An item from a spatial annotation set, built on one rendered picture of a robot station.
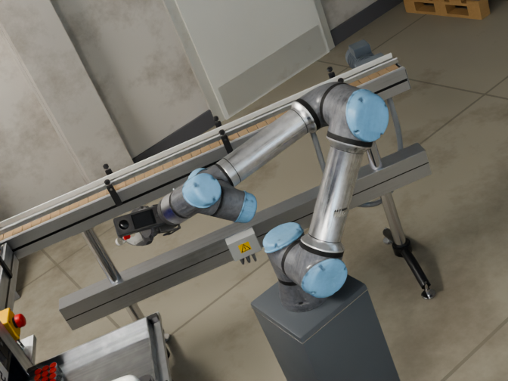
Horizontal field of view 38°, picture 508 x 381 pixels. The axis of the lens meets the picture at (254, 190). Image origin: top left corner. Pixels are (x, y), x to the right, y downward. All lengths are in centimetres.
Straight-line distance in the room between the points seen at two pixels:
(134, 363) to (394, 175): 144
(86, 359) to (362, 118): 102
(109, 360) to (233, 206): 65
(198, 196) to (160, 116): 339
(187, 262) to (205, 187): 137
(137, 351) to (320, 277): 56
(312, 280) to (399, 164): 124
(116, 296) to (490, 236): 163
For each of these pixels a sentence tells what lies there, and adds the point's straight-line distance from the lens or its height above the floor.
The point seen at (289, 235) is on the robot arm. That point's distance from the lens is 197.
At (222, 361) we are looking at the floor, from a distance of 326.
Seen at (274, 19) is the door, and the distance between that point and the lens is 531.
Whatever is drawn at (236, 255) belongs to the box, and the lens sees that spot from 294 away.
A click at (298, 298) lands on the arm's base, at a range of 207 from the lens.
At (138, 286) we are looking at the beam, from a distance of 302.
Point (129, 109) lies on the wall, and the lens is 488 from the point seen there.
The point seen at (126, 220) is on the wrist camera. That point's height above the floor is 131.
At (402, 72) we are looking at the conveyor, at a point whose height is 92.
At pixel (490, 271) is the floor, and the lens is 323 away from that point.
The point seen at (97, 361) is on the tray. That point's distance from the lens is 214.
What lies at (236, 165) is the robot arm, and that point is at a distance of 182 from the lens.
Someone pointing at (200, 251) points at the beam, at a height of 54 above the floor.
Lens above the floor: 213
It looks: 30 degrees down
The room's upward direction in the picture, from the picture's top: 23 degrees counter-clockwise
